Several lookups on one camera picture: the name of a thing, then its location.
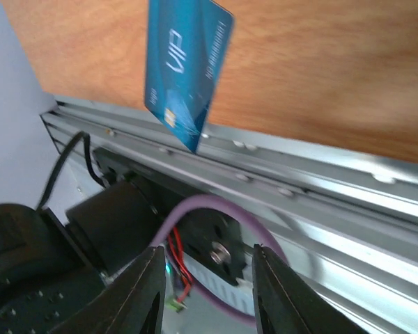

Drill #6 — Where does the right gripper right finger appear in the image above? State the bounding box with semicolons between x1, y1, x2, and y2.
252;244;366;334

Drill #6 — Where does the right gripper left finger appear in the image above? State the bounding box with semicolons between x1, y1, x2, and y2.
51;246;166;333

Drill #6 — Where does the blue card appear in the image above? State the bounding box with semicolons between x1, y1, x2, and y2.
144;0;234;152

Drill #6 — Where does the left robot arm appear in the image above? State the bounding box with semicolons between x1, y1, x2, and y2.
0;182;165;333

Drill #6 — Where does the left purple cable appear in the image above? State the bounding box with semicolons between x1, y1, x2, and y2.
149;194;290;328

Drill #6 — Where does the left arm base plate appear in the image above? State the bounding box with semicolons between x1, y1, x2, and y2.
93;147;246;286

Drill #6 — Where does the aluminium rail frame front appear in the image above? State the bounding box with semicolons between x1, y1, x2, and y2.
42;97;418;333

